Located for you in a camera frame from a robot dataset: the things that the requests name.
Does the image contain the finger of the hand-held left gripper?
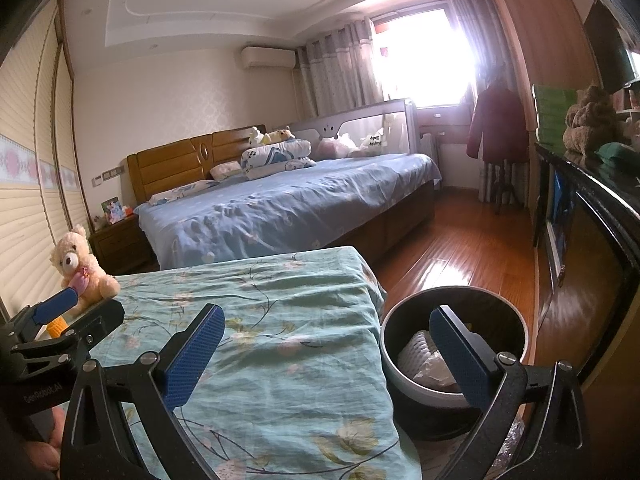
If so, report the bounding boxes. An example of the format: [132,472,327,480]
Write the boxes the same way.
[27,285,81,328]
[30,299,125,356]

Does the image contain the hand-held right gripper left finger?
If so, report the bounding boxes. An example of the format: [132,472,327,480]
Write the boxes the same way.
[59,302,226,480]

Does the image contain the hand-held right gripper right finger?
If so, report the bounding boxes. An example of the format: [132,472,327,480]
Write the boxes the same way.
[429,305,588,480]

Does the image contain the black round waste bin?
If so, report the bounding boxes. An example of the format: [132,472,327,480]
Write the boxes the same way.
[380,285,530,441]

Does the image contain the person's left hand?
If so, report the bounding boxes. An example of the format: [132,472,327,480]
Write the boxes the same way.
[27,405,68,480]

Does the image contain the cream teddy bear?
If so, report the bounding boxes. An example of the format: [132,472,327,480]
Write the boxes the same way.
[50,225,121,316]

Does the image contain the wooden nightstand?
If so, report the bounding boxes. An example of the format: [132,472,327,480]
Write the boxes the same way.
[89,212,151,276]

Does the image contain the teal floral bedsheet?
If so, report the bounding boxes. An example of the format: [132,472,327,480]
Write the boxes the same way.
[85,245,426,480]

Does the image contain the bubble wrap mailer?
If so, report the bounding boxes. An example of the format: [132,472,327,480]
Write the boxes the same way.
[487,410,527,480]

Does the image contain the cream sliding closet doors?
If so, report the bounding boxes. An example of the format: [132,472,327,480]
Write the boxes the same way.
[0,0,91,321]

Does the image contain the blue print pillow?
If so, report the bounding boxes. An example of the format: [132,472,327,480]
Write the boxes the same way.
[147,180,221,206]

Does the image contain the wooden headboard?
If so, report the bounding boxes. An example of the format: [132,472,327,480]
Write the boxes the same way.
[126,125,291,206]

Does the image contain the clothes rack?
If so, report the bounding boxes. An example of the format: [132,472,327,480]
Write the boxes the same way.
[480,157,528,216]

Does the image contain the pink pillow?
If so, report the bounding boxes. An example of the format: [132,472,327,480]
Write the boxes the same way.
[209,160,246,181]

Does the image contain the black glossy cabinet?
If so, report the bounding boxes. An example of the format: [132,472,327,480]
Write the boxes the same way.
[532,140,640,411]

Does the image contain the bed with blue sheet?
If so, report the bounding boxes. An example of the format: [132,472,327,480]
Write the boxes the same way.
[135,152,443,271]

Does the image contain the folded panda print quilt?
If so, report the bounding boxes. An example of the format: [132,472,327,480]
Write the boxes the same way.
[241,140,317,180]

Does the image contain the grey window shelf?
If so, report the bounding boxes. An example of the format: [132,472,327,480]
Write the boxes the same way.
[415,105,476,146]

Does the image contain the dark red coat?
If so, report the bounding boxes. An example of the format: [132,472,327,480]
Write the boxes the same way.
[466,80,530,163]

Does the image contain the pink plush toy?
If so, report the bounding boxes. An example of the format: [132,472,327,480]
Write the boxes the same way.
[317,137,361,158]

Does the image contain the green cloth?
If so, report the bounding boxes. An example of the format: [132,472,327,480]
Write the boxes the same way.
[597,142,640,171]

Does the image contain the stack of green boxes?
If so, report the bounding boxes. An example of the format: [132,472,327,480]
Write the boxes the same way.
[532,82,581,148]

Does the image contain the brown plush toy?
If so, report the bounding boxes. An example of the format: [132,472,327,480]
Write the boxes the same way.
[562,85,621,158]

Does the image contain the bright window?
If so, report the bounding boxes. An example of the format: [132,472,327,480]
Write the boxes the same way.
[372,7,481,108]

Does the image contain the grey patterned curtain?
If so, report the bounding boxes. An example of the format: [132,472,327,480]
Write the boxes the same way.
[447,0,506,106]
[295,19,383,118]

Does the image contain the white air conditioner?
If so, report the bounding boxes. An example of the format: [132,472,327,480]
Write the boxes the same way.
[241,46,297,70]

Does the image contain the tall wooden wardrobe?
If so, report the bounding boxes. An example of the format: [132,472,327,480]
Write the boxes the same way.
[482,0,601,161]

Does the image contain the dark framed picture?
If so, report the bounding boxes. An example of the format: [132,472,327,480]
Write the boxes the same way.
[582,0,636,93]

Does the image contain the photo frame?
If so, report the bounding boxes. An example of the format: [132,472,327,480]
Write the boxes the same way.
[101,196,123,225]

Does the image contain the wall switch panel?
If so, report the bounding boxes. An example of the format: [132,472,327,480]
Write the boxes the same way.
[92,164,126,183]

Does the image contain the grey mesh bed rail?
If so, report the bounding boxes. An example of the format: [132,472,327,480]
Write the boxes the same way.
[290,99,418,156]

